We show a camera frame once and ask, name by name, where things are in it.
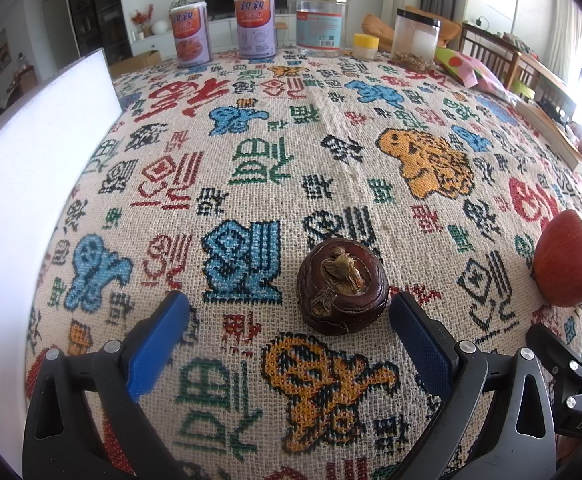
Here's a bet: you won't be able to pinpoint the dark wooden chair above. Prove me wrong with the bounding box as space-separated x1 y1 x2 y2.
458 22 537 91

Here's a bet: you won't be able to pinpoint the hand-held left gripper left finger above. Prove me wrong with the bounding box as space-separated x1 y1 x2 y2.
22 290 192 480

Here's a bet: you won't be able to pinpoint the pink and green bag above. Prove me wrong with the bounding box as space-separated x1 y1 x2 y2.
433 47 507 93

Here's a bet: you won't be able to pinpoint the dark brown water chestnut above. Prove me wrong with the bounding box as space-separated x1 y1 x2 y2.
296 237 390 336

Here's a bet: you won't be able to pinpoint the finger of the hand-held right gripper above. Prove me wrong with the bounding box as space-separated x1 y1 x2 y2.
525 322 582 377

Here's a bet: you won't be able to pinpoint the brown cardboard box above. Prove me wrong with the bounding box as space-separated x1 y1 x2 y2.
110 50 162 78

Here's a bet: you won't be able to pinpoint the white cardboard box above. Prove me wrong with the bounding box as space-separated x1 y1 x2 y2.
0 47 124 466

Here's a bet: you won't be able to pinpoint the orange label tin can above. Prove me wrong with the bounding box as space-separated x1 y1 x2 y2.
169 1 213 68

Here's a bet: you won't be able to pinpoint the green stool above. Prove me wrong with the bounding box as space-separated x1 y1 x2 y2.
514 77 539 101

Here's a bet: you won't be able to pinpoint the orange blanket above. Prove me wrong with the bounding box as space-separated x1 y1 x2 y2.
361 6 464 46

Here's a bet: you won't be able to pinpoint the printed woven tablecloth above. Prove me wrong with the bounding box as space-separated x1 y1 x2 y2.
23 47 582 480

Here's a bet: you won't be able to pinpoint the small yellow lid jar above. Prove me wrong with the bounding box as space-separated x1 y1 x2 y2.
353 33 379 62

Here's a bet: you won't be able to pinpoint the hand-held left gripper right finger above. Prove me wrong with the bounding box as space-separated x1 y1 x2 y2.
388 291 557 480

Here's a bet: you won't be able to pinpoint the clear jar with black lid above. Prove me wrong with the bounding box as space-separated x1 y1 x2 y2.
392 8 442 72

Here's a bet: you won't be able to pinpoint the red flowers in vase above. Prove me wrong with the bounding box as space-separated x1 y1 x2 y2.
131 4 154 38

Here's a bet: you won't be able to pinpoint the red apple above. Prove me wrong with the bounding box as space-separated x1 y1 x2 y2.
532 209 582 308

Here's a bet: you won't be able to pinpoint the clear jar with gold lid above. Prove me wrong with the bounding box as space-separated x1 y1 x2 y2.
293 0 354 57

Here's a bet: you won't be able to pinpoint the beige book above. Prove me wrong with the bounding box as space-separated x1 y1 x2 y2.
516 100 582 175

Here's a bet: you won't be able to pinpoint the black glass cabinet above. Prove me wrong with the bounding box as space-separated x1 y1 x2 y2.
63 0 132 68

